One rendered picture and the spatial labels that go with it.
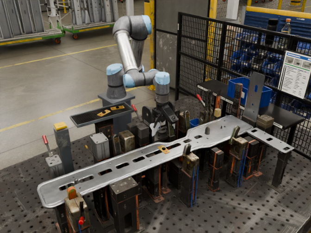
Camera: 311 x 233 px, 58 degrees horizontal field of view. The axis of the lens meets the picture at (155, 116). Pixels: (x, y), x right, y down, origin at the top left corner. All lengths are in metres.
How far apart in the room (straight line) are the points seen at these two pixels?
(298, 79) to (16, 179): 2.02
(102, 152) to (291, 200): 1.18
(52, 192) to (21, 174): 0.71
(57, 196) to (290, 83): 1.67
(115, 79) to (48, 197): 0.95
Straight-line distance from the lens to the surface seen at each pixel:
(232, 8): 6.14
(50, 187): 1.52
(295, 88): 2.19
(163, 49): 4.64
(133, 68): 1.56
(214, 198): 1.84
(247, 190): 1.95
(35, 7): 8.70
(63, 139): 1.71
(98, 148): 1.59
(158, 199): 1.79
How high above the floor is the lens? 1.97
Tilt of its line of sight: 28 degrees down
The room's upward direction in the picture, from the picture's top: straight up
